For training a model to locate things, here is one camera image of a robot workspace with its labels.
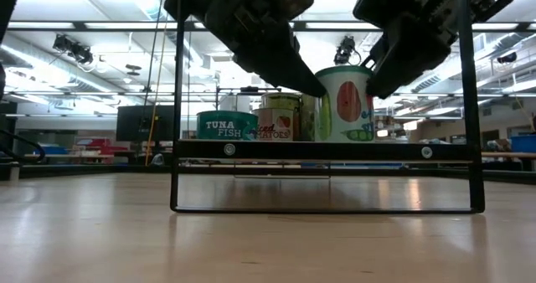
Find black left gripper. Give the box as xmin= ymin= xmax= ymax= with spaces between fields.
xmin=157 ymin=0 xmax=327 ymax=99

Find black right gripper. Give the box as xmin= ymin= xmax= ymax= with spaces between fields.
xmin=353 ymin=0 xmax=523 ymax=100

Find green labelled tin can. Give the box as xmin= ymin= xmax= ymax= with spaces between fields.
xmin=260 ymin=91 xmax=303 ymax=142

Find diced tomatoes tin can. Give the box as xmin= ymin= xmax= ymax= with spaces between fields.
xmin=252 ymin=106 xmax=295 ymax=142

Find peas tin can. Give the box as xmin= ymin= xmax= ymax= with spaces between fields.
xmin=299 ymin=93 xmax=322 ymax=142

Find teal tuna fish can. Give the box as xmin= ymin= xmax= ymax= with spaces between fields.
xmin=195 ymin=110 xmax=260 ymax=142

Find mixed vegetables tin can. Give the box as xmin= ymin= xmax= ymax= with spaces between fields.
xmin=314 ymin=64 xmax=376 ymax=143

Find wooden tray with black ends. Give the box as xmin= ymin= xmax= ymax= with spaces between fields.
xmin=169 ymin=0 xmax=486 ymax=215

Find wooden background table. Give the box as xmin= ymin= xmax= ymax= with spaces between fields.
xmin=481 ymin=151 xmax=536 ymax=161

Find blue plastic tub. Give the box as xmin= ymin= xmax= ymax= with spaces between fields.
xmin=509 ymin=134 xmax=536 ymax=154

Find black computer monitor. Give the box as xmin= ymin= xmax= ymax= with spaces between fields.
xmin=116 ymin=104 xmax=176 ymax=142

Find red storage bins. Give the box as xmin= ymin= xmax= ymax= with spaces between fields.
xmin=73 ymin=137 xmax=129 ymax=158

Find black ceiling fixture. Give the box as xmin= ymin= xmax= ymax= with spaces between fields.
xmin=52 ymin=33 xmax=95 ymax=65

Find blue storage bins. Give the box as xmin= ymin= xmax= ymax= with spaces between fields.
xmin=35 ymin=144 xmax=68 ymax=156

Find black overhead camera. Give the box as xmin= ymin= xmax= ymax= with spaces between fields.
xmin=333 ymin=34 xmax=362 ymax=66

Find yellow hanging strap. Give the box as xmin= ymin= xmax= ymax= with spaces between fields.
xmin=143 ymin=6 xmax=169 ymax=167

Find black aluminium table frame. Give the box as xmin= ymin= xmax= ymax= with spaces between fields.
xmin=0 ymin=0 xmax=536 ymax=186

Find black curved cable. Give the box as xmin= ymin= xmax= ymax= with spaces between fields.
xmin=0 ymin=128 xmax=46 ymax=165

